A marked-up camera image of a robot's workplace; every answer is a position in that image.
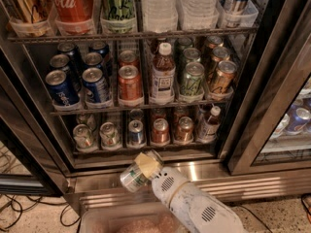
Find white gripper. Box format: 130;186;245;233
134;152;189;207

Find green white 7up can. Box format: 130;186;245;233
120;150;163;192

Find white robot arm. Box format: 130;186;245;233
135;152;248;233

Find red can bottom front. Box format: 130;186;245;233
152;118;169;144

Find blue silver can bottom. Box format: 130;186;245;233
128;120;145;146

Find orange can bottom front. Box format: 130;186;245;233
175;116;194;142

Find dark can bottom rear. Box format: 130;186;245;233
129;109;144;121

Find red can bottom rear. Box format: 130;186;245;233
151;108;166;120

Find orange can bottom rear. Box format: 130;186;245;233
173;106;189;117

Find tea bottle bottom shelf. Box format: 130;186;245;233
196;106;221;143

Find silver can bottom left rear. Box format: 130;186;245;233
76;114;96;131

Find red soda can front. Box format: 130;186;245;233
118;65;142;101

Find red soda can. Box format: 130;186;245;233
119;50;140;67
118;65;142;101

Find blue pepsi can front right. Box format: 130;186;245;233
83;68;110;103

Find blue pepsi can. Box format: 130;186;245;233
88;41;111;65
50;53;79;82
45;70;80;106
83;68;110;103
57;42;82;65
85;52;107;73

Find green lacroix can front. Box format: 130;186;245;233
180;62;204;96

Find red soda can rear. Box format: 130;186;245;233
119;50;140;67

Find blue pepsi can front left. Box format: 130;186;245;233
45;70;80;106

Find blue pepsi can middle right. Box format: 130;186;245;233
85;52;107;73

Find green lacroix can middle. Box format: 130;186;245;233
182;48;201;65

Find orange lacroix can front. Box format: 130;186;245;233
209;60;237;94

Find orange lacroix can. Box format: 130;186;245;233
209;47;230;64
204;36;224;50
209;60;237;94

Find blue pepsi can rear right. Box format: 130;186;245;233
88;41;111;65

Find green lacroix can rear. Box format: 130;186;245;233
175;37;193;53

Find fridge glass door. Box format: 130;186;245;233
225;0;311;176

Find orange lacroix can middle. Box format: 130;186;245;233
209;47;230;64

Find blue pepsi can middle left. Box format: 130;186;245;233
50;53;79;82

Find blue pepsi can rear left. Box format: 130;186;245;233
57;42;82;65

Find orange lacroix can rear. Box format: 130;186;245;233
204;36;224;50

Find blue can behind glass door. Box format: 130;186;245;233
285;107;311;135

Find green lacroix can top shelf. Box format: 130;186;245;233
102;0;134;21

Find red coca cola can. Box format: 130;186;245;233
52;0;92;23

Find slim blue silver can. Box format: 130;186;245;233
224;0;249;28

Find gold can top shelf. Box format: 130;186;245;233
2;0;52;23

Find clear plastic bin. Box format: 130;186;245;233
79;202;188;233

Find brown tea bottle white cap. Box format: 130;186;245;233
152;43;176;99

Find clear water bottle left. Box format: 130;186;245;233
142;0;178;33

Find clear water bottle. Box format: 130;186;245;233
142;0;178;33
177;0;219;30

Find clear water bottle right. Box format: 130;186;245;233
177;0;219;30

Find middle wire shelf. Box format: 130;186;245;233
50;99;229;116

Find wire shelf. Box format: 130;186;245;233
50;99;229;116
7;26;259;44

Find top wire shelf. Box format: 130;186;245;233
7;26;259;44

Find black floor cables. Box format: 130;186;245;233
0;143;81;233

